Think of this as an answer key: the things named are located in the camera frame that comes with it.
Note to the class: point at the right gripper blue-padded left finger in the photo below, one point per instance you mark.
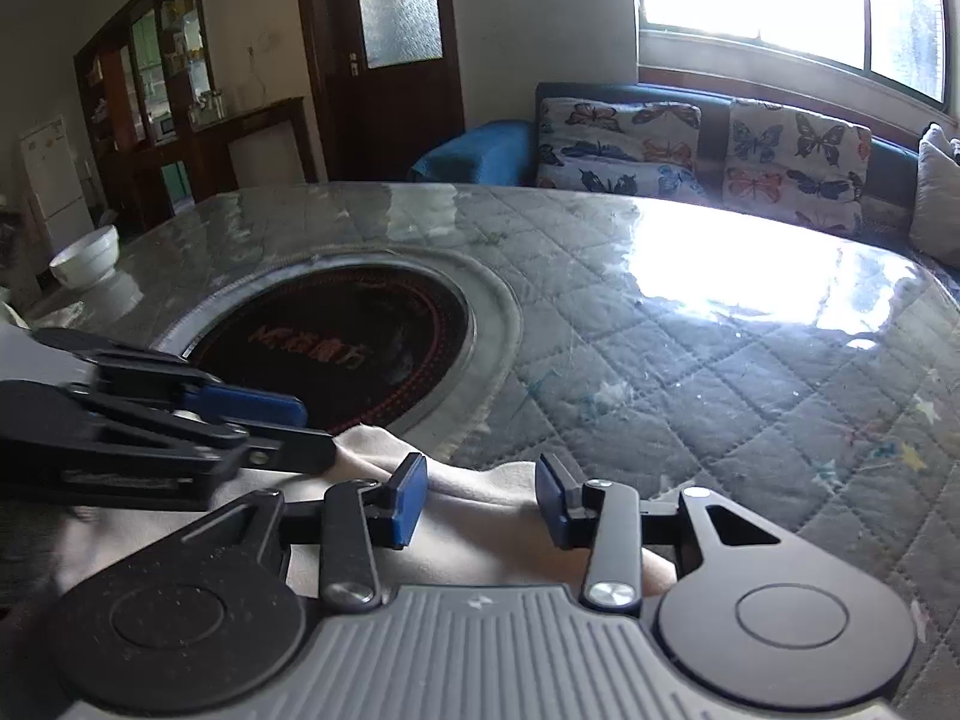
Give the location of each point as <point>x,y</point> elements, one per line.
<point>359,516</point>

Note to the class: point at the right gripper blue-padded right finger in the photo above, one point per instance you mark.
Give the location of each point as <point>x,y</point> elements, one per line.
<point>601,517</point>

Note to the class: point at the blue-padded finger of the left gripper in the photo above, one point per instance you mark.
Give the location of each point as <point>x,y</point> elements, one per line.
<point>240,404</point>
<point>268,446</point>

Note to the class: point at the cream knit garment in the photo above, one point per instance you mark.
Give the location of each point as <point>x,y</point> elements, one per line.
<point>477,528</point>

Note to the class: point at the round black induction cooktop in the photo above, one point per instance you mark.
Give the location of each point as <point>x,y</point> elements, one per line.
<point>357,344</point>

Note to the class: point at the white ceramic bowl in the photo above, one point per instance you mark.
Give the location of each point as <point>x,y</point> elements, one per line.
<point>88,260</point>

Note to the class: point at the white refrigerator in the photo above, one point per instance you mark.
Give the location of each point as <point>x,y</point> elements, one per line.
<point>57,195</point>

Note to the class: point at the dark wooden side table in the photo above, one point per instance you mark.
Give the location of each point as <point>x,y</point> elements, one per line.
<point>269,145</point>

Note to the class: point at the dark wooden display cabinet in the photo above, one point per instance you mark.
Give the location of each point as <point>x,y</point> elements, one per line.
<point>141,78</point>

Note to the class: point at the dark wooden glass door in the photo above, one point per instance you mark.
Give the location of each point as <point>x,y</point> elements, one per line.
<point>385,82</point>

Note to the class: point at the left butterfly cushion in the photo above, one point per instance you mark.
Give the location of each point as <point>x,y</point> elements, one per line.
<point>639,150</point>

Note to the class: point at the butterfly cushion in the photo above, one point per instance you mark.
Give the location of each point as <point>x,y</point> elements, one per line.
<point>796,166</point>
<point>639,150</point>

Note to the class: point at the blue sofa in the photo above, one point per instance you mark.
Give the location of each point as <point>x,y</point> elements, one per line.
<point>505,153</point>

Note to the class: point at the right butterfly cushion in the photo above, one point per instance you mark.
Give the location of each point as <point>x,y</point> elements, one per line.
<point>796,166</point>

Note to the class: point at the plain grey pillow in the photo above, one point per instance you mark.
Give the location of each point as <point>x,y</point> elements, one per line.
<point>935,227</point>

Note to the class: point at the window with frame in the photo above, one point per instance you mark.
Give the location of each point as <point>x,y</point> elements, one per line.
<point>816,46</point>

